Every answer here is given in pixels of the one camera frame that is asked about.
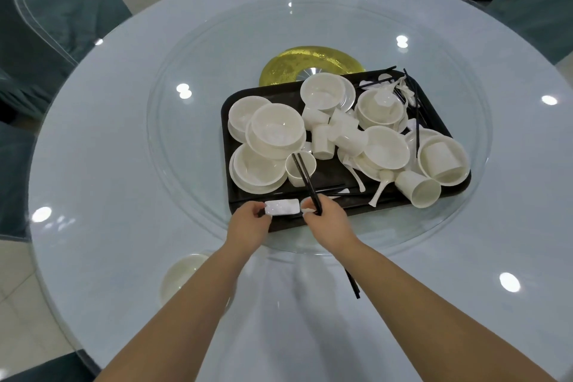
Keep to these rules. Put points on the person's right hand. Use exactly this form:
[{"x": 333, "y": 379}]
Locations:
[{"x": 331, "y": 227}]

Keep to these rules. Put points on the person's left hand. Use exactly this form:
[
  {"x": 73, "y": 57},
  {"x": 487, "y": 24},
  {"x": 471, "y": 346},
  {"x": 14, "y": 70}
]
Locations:
[{"x": 246, "y": 229}]

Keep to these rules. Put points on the white chopstick rest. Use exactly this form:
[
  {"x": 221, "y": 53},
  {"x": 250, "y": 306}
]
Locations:
[{"x": 282, "y": 207}]

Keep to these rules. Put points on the black tray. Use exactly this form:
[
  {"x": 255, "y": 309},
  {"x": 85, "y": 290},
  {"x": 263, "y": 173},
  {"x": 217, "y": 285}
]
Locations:
[{"x": 329, "y": 171}]

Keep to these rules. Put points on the person's left forearm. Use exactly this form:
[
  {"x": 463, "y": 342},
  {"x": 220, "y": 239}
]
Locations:
[{"x": 179, "y": 319}]

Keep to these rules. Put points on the person's right forearm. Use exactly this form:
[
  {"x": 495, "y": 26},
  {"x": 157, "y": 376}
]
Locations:
[{"x": 425, "y": 314}]

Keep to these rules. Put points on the glass lazy susan turntable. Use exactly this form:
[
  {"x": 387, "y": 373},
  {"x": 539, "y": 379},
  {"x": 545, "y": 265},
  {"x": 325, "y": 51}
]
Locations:
[{"x": 188, "y": 149}]

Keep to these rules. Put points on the white round table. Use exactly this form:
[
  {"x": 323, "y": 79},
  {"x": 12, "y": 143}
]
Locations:
[{"x": 112, "y": 149}]

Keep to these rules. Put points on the gold turntable base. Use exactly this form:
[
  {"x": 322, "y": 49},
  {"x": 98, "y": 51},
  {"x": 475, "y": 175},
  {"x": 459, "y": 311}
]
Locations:
[{"x": 286, "y": 66}]

